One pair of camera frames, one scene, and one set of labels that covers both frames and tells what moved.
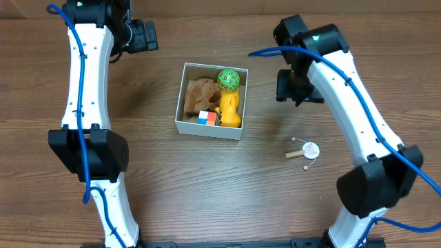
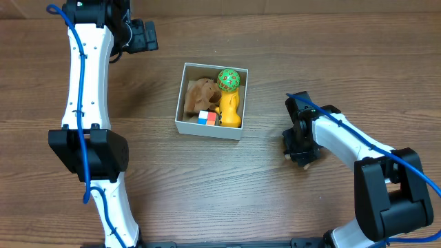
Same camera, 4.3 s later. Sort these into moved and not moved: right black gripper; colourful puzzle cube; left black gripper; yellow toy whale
Moved: right black gripper
Not moved: left black gripper; yellow toy whale; colourful puzzle cube
